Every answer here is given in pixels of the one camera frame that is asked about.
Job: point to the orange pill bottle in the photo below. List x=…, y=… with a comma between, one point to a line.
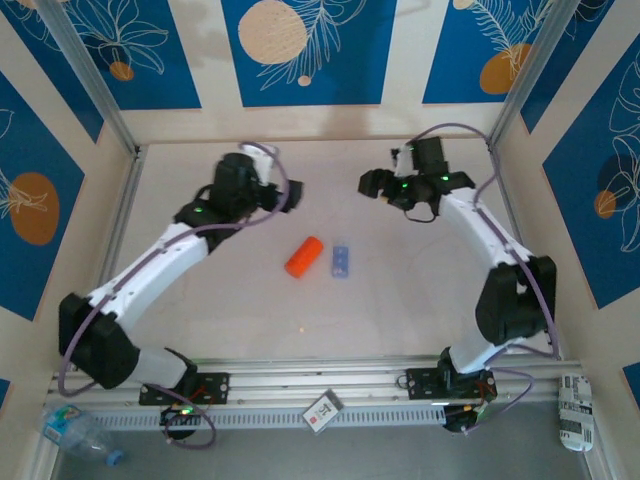
x=307, y=254

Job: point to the blue pill organizer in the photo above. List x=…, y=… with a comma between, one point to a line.
x=341, y=261

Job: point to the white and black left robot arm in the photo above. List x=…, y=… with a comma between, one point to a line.
x=150, y=265

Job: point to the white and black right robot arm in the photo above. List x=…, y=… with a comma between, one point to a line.
x=480, y=230

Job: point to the white card with red tag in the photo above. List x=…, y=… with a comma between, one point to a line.
x=322, y=411

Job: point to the small controller board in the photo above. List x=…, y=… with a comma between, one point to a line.
x=462, y=422
x=182, y=412

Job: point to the clear plastic water bottle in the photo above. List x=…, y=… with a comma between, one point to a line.
x=70, y=430

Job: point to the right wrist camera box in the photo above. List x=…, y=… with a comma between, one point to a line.
x=404, y=160

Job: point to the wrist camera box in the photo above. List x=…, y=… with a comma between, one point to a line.
x=265, y=160
x=404, y=160

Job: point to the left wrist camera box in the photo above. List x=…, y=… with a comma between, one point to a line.
x=265, y=160

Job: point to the aluminium side rail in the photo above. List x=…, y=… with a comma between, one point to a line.
x=126, y=200
x=501, y=175

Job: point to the aluminium corner post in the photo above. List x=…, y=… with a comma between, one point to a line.
x=512, y=100
x=96, y=85

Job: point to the aluminium base frame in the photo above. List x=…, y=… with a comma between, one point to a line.
x=320, y=375

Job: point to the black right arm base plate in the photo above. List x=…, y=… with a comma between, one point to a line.
x=420, y=382

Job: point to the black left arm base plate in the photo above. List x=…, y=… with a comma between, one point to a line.
x=220, y=387

